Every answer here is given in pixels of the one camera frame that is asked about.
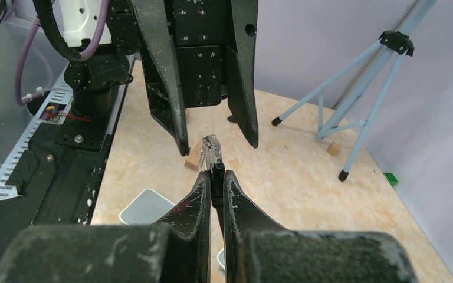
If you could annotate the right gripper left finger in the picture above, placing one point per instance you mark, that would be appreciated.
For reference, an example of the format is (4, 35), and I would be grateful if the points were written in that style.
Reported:
(175, 248)

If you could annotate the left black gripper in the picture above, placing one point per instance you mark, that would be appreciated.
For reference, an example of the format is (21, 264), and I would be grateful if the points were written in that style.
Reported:
(181, 45)

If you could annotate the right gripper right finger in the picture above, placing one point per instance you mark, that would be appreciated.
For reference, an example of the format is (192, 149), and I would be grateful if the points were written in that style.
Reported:
(258, 249)

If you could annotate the grey network switch box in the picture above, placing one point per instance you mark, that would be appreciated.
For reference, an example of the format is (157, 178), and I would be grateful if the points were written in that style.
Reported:
(147, 207)

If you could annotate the white power adapter box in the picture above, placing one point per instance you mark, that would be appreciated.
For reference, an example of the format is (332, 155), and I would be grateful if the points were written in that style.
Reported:
(220, 257)

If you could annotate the wooden block near left arm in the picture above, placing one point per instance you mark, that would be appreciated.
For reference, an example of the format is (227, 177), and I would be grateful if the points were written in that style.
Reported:
(193, 160)

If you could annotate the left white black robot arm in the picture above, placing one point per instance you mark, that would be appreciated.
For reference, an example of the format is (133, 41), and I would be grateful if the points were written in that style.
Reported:
(96, 62)

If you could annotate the wooden piece by tripod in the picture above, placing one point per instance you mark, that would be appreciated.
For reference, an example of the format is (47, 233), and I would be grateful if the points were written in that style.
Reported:
(334, 149)

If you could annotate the blue tripod stand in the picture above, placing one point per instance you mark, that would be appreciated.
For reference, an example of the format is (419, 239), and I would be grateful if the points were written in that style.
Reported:
(394, 43)

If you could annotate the small green block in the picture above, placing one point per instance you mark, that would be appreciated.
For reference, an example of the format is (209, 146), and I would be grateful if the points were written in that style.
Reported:
(391, 178)

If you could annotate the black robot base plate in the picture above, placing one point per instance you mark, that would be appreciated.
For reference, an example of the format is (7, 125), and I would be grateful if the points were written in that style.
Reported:
(57, 177)

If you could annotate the white slotted cable duct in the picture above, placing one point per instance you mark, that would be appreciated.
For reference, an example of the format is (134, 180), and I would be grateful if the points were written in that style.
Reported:
(60, 93)

